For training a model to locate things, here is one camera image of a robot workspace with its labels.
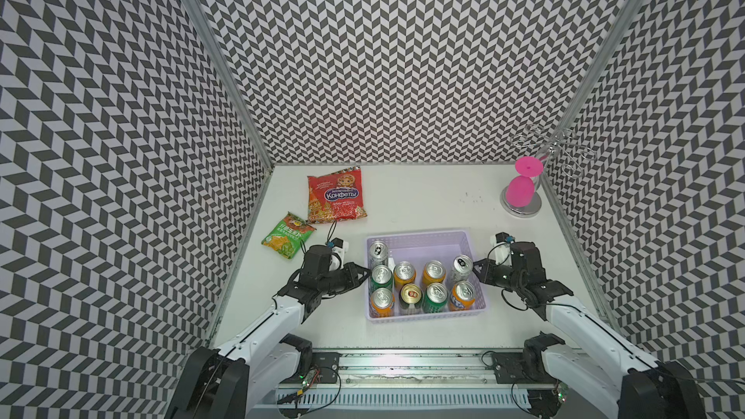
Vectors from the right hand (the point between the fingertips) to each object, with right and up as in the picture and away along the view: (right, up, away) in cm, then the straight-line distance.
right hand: (471, 271), depth 85 cm
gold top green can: (-19, -6, -6) cm, 21 cm away
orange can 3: (-26, -6, -10) cm, 29 cm away
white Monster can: (-28, +6, -6) cm, 29 cm away
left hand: (-30, -1, -2) cm, 30 cm away
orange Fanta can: (-5, -4, -8) cm, 11 cm away
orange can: (-20, 0, -1) cm, 20 cm away
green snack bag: (-58, +8, +11) cm, 60 cm away
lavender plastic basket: (-15, 0, -4) cm, 16 cm away
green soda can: (-27, -1, -2) cm, 27 cm away
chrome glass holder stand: (+41, +41, +21) cm, 61 cm away
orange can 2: (-11, 0, -1) cm, 11 cm away
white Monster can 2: (-5, +3, -7) cm, 9 cm away
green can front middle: (-12, -5, -7) cm, 15 cm away
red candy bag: (-44, +22, +18) cm, 52 cm away
